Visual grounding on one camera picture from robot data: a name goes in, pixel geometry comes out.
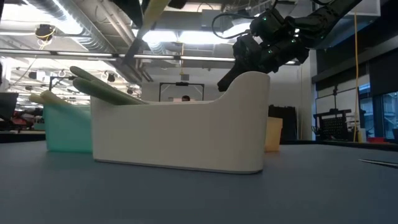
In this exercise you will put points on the black pole stand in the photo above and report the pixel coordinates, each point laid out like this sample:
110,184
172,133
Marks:
335,99

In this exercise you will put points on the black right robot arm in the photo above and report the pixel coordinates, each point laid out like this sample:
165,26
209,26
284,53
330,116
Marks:
326,15

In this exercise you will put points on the black monitor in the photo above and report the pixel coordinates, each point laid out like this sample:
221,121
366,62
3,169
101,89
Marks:
7,104

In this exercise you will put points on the blue-grey table mat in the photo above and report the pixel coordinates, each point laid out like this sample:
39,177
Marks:
186,199

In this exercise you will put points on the orange plastic bin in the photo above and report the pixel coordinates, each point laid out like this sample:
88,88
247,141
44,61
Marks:
273,133

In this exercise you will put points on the red box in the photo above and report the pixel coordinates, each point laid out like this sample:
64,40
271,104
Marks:
377,140

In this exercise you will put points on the black perforated cart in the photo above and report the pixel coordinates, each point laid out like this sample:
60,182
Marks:
334,127

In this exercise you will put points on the black rectangular rig frame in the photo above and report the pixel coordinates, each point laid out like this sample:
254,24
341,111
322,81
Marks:
182,83

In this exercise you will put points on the white bottle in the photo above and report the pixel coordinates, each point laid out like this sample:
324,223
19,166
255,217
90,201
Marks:
362,135

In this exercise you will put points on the long ceiling light bar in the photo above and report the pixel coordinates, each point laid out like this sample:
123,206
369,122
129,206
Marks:
174,57

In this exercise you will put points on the person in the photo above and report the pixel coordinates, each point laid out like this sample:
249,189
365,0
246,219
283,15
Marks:
186,98

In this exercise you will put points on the black cabinet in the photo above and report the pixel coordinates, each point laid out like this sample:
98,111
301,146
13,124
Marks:
289,124

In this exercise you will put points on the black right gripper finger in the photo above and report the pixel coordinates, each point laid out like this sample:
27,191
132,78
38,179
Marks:
230,79

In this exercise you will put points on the small grey hanging box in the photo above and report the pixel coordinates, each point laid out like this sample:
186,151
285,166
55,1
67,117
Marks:
184,77

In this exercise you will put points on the white plastic bin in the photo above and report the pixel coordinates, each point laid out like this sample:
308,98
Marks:
180,137

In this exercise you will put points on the glass window panel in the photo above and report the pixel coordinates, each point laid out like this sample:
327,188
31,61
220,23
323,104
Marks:
390,115

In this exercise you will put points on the black frame stand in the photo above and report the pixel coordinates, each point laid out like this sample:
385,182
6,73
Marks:
62,78

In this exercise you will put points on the grey ceiling box unit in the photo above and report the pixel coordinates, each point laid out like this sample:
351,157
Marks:
210,18

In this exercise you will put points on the teal plastic bin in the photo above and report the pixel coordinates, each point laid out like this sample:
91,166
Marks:
66,130

